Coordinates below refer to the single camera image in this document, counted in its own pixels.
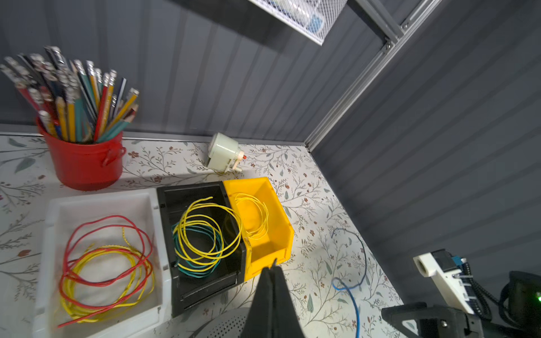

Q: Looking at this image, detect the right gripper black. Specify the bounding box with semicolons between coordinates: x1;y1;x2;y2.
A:
381;302;482;337

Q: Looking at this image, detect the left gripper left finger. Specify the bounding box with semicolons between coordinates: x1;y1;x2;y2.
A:
241;268;273;338

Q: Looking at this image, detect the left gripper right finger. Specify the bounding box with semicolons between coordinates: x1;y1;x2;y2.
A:
271;262;304;337

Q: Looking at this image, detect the blue cable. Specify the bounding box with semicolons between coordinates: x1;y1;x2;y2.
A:
330;227;369;338

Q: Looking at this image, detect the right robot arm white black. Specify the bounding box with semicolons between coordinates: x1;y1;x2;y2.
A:
382;263;540;337

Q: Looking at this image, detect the black plastic bin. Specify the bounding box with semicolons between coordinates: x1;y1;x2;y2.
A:
156;182;247;317

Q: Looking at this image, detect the yellow plastic bin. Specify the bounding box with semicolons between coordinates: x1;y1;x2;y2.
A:
223;177;294;282

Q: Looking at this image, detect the white plastic bin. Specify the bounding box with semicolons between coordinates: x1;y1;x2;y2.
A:
32;189;172;337

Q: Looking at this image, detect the pale green pencil sharpener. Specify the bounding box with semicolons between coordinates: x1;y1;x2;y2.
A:
206;133;247;173

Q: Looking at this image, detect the red pencil cup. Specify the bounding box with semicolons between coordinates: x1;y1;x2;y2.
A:
36;120;126;191

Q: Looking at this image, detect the bundle of pencils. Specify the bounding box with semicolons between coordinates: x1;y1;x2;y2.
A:
1;46;139;144

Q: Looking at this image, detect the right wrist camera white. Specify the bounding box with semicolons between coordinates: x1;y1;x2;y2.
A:
413;249;477;314

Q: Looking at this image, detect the green cable coil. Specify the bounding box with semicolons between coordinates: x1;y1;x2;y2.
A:
170;223;225;279

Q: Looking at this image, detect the yellow cable in black bin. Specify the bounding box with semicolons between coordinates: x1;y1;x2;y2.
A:
172;196;244;273

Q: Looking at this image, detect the yellow cable in white bin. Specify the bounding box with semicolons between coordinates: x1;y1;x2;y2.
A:
58;227;156;320

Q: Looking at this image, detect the red cable coil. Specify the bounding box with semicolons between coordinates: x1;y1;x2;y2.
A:
57;214;154;330

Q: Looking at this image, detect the white wire mesh basket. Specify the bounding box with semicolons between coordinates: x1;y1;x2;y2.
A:
249;0;347;46

